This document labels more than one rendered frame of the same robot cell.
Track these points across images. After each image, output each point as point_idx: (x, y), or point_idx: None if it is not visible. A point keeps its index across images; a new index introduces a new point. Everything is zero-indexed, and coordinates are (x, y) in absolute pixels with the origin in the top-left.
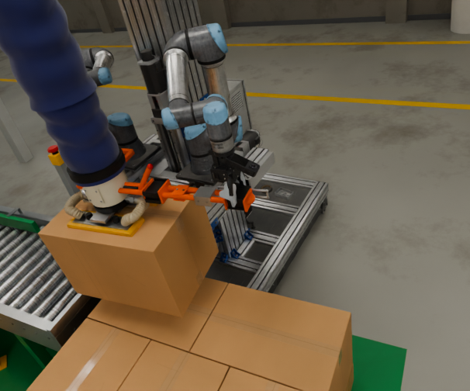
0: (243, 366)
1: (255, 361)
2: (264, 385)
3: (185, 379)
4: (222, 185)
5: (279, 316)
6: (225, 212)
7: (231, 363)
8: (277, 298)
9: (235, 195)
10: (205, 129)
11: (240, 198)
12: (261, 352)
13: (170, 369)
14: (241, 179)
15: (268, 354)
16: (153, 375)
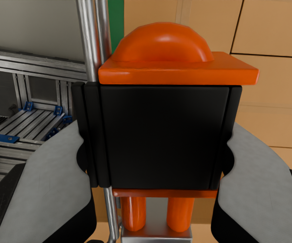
0: (230, 37)
1: (221, 25)
2: (252, 1)
3: (248, 93)
4: (1, 172)
5: (155, 15)
6: (36, 141)
7: (227, 52)
8: (129, 27)
9: (247, 151)
10: None
11: (229, 105)
12: (210, 21)
13: (239, 112)
14: (79, 178)
15: (212, 10)
16: (246, 123)
